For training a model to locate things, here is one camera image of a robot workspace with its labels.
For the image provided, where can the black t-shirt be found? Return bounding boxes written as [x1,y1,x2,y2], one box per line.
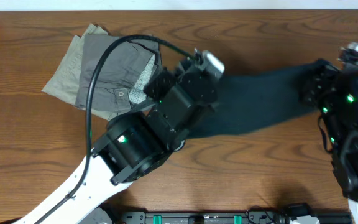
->
[188,59,329,139]

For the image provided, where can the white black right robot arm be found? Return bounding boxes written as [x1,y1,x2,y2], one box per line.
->
[300,64,358,223]

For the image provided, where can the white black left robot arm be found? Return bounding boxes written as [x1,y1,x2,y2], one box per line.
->
[20,55,224,223]

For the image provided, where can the folded dark grey shorts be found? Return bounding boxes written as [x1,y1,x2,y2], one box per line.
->
[75,35,162,119]

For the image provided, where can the folded beige shorts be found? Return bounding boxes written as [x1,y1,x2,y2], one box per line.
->
[42,24,108,106]

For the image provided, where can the green rail clamp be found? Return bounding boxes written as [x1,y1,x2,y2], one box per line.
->
[233,215,242,224]
[153,215,162,224]

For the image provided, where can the black aluminium mounting rail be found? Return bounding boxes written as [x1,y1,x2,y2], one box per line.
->
[118,203,353,224]

